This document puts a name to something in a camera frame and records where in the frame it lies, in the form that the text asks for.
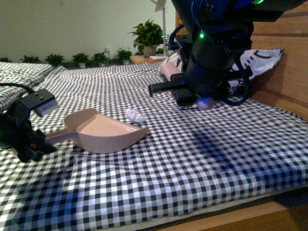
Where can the far wooden nightstand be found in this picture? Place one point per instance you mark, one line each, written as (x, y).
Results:
(140, 59)

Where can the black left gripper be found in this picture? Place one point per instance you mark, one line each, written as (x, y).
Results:
(16, 131)

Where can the small potted plant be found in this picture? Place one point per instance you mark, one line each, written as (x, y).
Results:
(124, 55)
(100, 59)
(31, 59)
(80, 59)
(55, 60)

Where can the large potted plant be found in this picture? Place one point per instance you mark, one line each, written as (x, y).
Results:
(148, 37)

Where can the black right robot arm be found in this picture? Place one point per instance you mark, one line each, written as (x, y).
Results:
(219, 32)

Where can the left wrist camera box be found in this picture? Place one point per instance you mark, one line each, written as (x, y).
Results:
(42, 102)

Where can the white black patterned pillow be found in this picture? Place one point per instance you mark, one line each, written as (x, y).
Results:
(260, 61)

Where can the black white checkered bedsheet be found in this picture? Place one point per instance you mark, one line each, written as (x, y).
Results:
(192, 161)

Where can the beige hand brush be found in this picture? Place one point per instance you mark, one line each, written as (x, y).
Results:
(169, 69)

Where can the white paper ball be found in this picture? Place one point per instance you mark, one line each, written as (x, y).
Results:
(134, 116)

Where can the beige plastic dustpan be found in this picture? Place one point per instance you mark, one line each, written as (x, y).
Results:
(97, 133)

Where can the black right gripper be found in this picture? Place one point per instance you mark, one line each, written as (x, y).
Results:
(182, 88)

